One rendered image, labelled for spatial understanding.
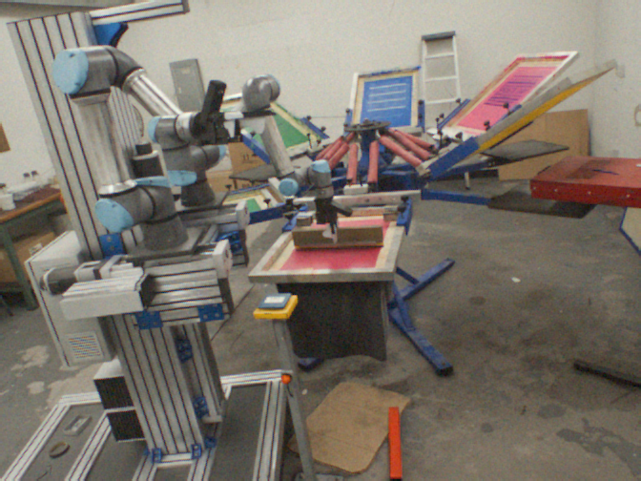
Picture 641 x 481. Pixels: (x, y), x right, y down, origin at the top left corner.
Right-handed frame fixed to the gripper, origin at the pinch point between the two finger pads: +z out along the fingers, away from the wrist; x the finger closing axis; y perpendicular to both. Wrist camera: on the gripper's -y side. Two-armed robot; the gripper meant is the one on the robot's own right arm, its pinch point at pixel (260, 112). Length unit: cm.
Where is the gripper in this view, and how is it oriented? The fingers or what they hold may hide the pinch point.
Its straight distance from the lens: 128.5
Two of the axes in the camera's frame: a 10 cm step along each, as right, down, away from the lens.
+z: 8.9, 0.4, -4.5
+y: 0.8, 9.7, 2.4
